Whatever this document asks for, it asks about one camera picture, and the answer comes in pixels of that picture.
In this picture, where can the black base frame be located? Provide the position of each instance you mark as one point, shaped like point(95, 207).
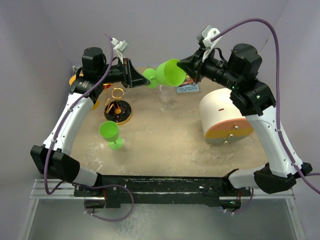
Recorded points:
point(115, 190)

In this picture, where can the green wine glass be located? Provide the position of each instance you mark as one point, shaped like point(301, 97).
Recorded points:
point(166, 74)
point(109, 131)

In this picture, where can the orange wine glass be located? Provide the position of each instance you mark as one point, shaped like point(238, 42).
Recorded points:
point(97, 103)

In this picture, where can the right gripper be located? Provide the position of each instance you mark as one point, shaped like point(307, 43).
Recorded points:
point(195, 70)

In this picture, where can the clear wine glass back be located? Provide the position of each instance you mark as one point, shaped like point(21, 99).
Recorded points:
point(165, 95)

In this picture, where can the blue treehouse book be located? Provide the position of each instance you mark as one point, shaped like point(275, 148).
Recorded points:
point(188, 86)

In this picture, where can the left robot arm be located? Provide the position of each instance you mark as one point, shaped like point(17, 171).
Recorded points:
point(52, 158)

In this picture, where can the white round drawer box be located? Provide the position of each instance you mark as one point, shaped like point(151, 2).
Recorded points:
point(221, 121)

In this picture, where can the gold wine glass rack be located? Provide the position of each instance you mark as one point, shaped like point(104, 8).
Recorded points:
point(116, 108)

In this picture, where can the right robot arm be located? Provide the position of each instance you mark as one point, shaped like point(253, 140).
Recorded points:
point(255, 101)

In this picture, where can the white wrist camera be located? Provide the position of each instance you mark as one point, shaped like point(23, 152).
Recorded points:
point(119, 47)
point(207, 39)

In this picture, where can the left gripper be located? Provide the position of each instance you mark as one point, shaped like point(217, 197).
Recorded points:
point(135, 79)

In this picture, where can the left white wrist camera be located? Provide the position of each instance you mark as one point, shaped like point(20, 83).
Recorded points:
point(119, 47)

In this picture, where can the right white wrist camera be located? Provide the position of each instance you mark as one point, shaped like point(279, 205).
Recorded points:
point(207, 39)

